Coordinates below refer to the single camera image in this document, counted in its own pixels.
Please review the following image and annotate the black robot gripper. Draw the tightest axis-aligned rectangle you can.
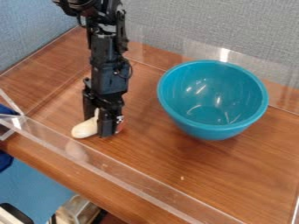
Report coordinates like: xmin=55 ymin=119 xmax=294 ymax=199
xmin=83 ymin=60 xmax=132 ymax=137

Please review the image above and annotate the plush brown white mushroom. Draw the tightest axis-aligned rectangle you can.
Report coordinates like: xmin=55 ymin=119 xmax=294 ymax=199
xmin=71 ymin=108 xmax=99 ymax=139

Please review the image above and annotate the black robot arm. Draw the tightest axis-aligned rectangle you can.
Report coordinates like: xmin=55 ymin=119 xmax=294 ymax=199
xmin=52 ymin=0 xmax=134 ymax=138

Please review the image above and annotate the blue plastic bowl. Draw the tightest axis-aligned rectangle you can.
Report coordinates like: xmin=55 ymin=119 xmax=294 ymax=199
xmin=156 ymin=60 xmax=269 ymax=140

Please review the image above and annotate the clear acrylic front barrier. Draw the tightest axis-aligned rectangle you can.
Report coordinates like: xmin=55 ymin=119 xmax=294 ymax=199
xmin=0 ymin=89 xmax=243 ymax=224

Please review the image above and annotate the clear acrylic barrier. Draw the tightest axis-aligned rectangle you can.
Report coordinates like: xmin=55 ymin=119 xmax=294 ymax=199
xmin=126 ymin=40 xmax=299 ymax=115
xmin=0 ymin=89 xmax=243 ymax=224

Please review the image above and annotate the blue cloth object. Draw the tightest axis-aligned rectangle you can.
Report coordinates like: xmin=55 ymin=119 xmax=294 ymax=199
xmin=0 ymin=103 xmax=19 ymax=172

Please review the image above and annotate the grey metal box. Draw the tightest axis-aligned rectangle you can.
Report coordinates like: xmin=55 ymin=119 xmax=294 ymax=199
xmin=47 ymin=195 xmax=100 ymax=224

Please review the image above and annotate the black white device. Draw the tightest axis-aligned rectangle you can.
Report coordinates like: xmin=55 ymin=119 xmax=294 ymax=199
xmin=0 ymin=203 xmax=34 ymax=224

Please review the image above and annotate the clear acrylic back barrier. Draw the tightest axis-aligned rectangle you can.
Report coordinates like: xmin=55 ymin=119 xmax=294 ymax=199
xmin=126 ymin=40 xmax=299 ymax=115

